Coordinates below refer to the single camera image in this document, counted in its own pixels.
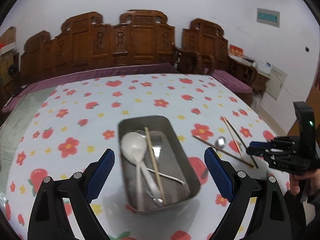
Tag dark brown chopstick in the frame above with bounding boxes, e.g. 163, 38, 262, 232
225, 118, 259, 169
192, 135, 254, 168

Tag light wooden chopstick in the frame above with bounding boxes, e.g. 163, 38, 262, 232
144, 127, 167, 205
222, 116, 243, 160

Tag white plastic fork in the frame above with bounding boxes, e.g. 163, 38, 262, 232
146, 167, 186, 186

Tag large steel spoon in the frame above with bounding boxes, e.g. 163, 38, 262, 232
136, 130, 164, 206

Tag right hand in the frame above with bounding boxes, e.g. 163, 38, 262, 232
289, 168, 320, 196

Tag small steel spoon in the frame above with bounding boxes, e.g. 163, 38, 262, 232
202, 135, 227, 181

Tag strawberry flower tablecloth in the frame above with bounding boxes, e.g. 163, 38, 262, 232
1, 74, 290, 239

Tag white plastic spoon in tray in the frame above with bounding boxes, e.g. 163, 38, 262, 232
139, 161, 164, 206

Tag steel tray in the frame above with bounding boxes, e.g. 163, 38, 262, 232
118, 115, 201, 213

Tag purple armchair cushion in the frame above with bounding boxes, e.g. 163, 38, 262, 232
212, 69, 253, 94

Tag wooden side table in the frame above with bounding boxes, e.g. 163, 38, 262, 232
228, 55, 270, 97

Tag steel fork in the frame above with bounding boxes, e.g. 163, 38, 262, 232
150, 135, 163, 160

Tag white router box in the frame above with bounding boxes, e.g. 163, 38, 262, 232
257, 60, 272, 74

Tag red calendar card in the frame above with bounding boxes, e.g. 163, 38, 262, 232
229, 44, 244, 57

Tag carved wooden armchair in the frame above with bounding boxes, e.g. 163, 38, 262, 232
175, 18, 258, 100

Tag purple bench cushion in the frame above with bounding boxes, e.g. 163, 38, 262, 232
1, 63, 178, 113

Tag carved wooden sofa bench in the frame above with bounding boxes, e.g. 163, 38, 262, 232
21, 9, 178, 85

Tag white wall cabinet panel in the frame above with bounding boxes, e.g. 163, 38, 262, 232
266, 65, 287, 100

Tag wall electrical panel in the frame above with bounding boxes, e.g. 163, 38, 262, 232
257, 8, 280, 28

